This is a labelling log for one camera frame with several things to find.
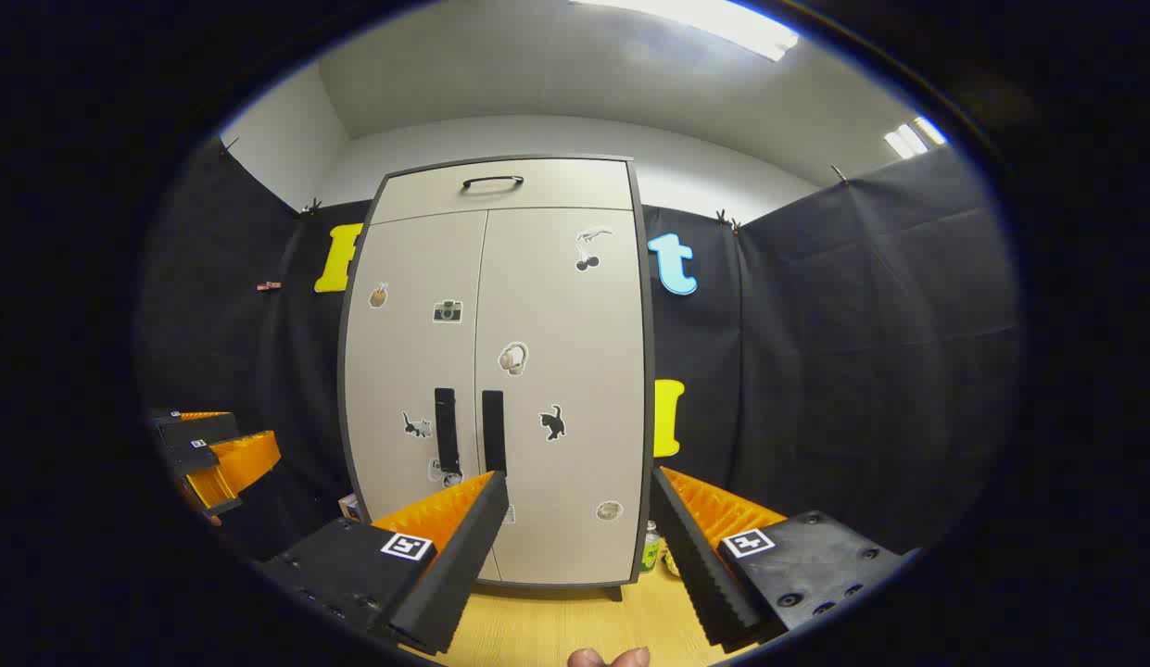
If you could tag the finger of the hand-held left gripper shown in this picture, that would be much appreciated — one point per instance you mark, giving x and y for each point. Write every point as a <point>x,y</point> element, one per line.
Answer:
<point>199,429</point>
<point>241,463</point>

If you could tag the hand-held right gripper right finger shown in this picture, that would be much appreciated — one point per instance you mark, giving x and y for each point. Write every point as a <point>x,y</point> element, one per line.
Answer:
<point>700,565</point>

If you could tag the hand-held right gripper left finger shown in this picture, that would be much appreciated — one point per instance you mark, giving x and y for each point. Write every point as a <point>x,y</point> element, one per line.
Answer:
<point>463,556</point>

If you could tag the beige cabinet door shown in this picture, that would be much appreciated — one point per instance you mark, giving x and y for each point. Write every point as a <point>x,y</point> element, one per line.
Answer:
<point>398,361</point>
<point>574,482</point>

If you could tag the beige double-door shoe cabinet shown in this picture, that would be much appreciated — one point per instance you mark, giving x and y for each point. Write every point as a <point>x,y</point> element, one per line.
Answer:
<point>641,371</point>

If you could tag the beige cabinet drawer front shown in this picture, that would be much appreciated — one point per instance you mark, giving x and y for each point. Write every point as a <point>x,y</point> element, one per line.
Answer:
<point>556,190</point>

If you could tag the green plastic bottle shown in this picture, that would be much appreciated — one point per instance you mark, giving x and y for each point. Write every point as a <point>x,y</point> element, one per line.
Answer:
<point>650,551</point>

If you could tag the small white box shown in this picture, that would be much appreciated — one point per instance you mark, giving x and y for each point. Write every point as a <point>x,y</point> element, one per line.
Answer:
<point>350,508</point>

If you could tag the black backdrop cloth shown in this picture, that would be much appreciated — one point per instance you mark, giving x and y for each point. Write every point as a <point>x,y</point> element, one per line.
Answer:
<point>862,324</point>

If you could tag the small ceiling light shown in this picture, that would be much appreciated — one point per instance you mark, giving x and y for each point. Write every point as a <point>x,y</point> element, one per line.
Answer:
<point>913,137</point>

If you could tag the long ceiling light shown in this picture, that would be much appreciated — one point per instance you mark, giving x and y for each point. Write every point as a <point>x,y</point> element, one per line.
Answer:
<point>723,26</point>

